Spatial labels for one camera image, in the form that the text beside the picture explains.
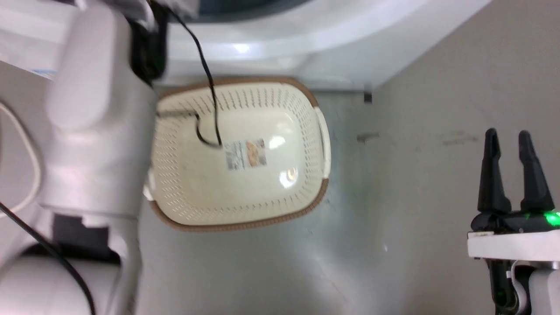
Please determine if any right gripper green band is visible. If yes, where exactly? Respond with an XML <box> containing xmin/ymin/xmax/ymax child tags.
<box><xmin>467</xmin><ymin>128</ymin><xmax>560</xmax><ymax>263</ymax></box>

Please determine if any cream perforated laundry basket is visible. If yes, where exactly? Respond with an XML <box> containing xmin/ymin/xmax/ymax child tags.
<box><xmin>143</xmin><ymin>77</ymin><xmax>332</xmax><ymax>232</ymax></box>

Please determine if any white washing machine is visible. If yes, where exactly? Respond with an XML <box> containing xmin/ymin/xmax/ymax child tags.
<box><xmin>0</xmin><ymin>0</ymin><xmax>493</xmax><ymax>93</ymax></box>

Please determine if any printed label sticker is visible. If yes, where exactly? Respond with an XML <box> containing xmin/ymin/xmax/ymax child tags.
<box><xmin>224</xmin><ymin>139</ymin><xmax>268</xmax><ymax>171</ymax></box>

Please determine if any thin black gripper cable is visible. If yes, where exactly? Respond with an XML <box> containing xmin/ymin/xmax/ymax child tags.
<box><xmin>155</xmin><ymin>2</ymin><xmax>223</xmax><ymax>148</ymax></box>

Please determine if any white cable loop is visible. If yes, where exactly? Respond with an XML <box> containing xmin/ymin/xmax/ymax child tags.
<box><xmin>0</xmin><ymin>101</ymin><xmax>42</xmax><ymax>213</ymax></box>

